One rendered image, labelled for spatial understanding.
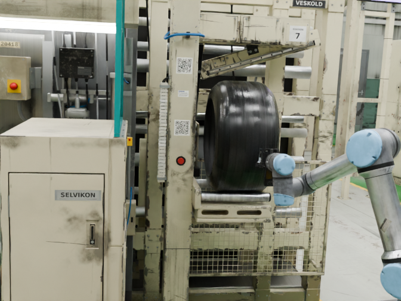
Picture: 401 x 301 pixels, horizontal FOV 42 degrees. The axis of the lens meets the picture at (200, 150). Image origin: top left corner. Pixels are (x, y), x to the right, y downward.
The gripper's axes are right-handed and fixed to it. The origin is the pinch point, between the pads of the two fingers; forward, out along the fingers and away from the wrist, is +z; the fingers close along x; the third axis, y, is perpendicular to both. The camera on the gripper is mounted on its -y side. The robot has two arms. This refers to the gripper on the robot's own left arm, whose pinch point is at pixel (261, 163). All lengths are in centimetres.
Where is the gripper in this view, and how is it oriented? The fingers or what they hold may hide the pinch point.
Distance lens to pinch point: 224.6
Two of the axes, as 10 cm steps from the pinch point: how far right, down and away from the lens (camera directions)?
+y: 0.3, -10.0, -0.4
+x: -9.9, -0.2, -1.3
